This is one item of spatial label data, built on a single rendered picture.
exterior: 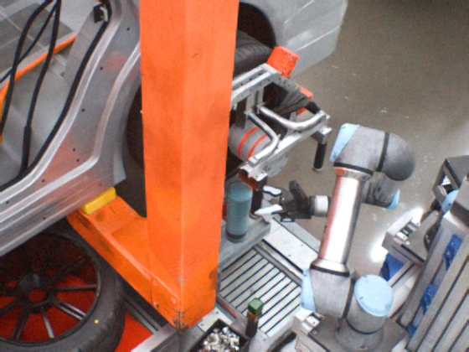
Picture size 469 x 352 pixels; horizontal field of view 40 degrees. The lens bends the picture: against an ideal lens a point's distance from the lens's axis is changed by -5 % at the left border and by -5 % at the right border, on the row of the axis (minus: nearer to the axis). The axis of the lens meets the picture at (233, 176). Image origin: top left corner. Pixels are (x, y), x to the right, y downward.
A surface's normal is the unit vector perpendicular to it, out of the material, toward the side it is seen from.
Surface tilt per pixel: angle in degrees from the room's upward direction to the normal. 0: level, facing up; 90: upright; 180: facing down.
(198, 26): 90
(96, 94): 90
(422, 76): 0
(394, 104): 0
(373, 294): 8
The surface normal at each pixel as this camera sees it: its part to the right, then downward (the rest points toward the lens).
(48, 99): -0.01, -0.63
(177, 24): -0.71, 0.48
